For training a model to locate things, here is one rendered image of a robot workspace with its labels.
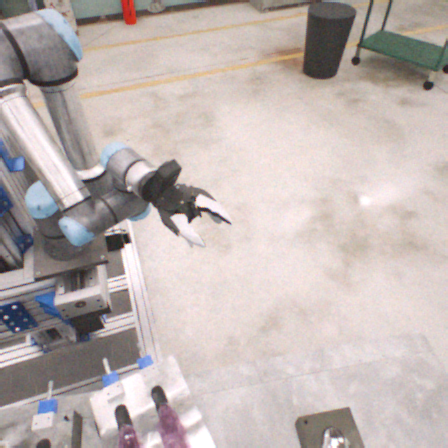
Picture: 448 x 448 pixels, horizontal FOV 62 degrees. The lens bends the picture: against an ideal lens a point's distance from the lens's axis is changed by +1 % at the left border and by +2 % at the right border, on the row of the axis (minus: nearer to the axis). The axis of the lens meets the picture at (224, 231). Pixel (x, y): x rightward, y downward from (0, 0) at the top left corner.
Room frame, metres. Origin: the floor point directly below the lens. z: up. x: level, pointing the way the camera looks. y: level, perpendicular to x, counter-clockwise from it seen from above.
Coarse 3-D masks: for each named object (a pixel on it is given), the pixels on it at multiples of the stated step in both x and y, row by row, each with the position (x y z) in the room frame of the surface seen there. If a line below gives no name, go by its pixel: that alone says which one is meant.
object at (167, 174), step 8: (168, 160) 0.55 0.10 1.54; (176, 160) 0.55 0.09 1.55; (160, 168) 0.53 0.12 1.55; (168, 168) 0.53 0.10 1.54; (176, 168) 0.53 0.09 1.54; (160, 176) 0.52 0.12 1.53; (168, 176) 0.52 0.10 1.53; (176, 176) 0.54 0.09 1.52; (152, 184) 0.55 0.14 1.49; (160, 184) 0.53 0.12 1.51; (168, 184) 0.54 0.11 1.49; (152, 192) 0.56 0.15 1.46; (160, 192) 0.54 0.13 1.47
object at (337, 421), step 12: (348, 408) 0.31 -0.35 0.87; (300, 420) 0.28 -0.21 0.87; (312, 420) 0.28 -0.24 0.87; (324, 420) 0.28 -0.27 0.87; (336, 420) 0.28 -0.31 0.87; (348, 420) 0.28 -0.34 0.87; (300, 432) 0.26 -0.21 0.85; (312, 432) 0.25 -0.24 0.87; (324, 432) 0.25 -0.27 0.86; (336, 432) 0.25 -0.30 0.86; (348, 432) 0.25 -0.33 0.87; (300, 444) 0.23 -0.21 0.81; (312, 444) 0.22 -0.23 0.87; (324, 444) 0.23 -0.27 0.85; (336, 444) 0.23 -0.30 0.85; (348, 444) 0.22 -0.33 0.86; (360, 444) 0.22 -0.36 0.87
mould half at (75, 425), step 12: (72, 408) 0.30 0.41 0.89; (24, 420) 0.28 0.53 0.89; (60, 420) 0.27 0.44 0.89; (72, 420) 0.27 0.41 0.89; (24, 432) 0.25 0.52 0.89; (48, 432) 0.25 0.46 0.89; (60, 432) 0.25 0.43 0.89; (72, 432) 0.25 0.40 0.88; (0, 444) 0.22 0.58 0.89; (12, 444) 0.22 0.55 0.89; (24, 444) 0.22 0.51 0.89; (36, 444) 0.22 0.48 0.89; (60, 444) 0.22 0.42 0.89; (72, 444) 0.22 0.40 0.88
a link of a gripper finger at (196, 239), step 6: (174, 216) 0.49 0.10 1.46; (180, 216) 0.49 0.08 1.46; (174, 222) 0.48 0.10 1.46; (180, 222) 0.48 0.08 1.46; (186, 222) 0.48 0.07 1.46; (180, 228) 0.46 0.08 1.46; (186, 228) 0.46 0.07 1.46; (192, 228) 0.46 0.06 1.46; (186, 234) 0.45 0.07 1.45; (192, 234) 0.45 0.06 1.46; (198, 234) 0.45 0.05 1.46; (186, 240) 0.47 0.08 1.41; (192, 240) 0.44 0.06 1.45; (198, 240) 0.43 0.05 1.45; (192, 246) 0.45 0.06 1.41; (204, 246) 0.43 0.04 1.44
